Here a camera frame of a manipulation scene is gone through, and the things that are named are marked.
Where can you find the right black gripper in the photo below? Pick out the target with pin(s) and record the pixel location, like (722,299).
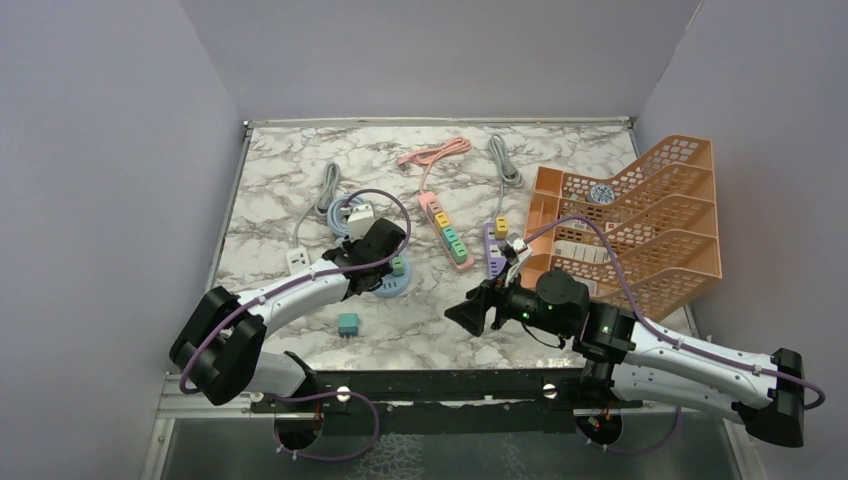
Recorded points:
(472,314)

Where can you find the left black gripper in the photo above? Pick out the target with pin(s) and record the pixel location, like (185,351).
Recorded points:
(385,272)

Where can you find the teal plug adapter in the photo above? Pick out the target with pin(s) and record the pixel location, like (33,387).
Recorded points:
(450,235)
(348,325)

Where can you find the green plug adapter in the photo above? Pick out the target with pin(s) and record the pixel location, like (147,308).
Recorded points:
(398,265)
(459,252)

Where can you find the pink power strip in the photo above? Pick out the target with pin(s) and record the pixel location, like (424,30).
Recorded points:
(423,199)

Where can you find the yellow plug adapter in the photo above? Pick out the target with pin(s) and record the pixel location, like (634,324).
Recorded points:
(501,228)
(441,220)

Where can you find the brown pink plug adapter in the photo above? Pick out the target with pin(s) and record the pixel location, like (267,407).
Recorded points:
(434,208)

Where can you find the round blue power strip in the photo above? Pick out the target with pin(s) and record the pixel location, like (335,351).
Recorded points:
(391,286)

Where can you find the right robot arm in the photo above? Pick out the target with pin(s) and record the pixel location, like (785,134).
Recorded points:
(628,360)

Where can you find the purple power strip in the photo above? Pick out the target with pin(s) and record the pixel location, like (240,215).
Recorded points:
(494,259)

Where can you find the white power strip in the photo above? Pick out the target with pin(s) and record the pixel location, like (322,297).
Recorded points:
(297,260)

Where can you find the round blue patterned disc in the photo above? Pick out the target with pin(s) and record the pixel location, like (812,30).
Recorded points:
(601,194)

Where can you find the orange plastic file rack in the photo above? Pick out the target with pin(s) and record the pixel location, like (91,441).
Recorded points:
(662,226)

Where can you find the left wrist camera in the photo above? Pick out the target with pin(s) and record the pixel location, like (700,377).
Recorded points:
(361,218)

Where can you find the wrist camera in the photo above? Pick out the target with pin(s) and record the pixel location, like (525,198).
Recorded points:
(361,218)
(516,252)

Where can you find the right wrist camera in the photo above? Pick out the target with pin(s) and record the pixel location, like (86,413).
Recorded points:
(516,252)

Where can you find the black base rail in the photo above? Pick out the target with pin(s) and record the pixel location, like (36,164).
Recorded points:
(370,403)

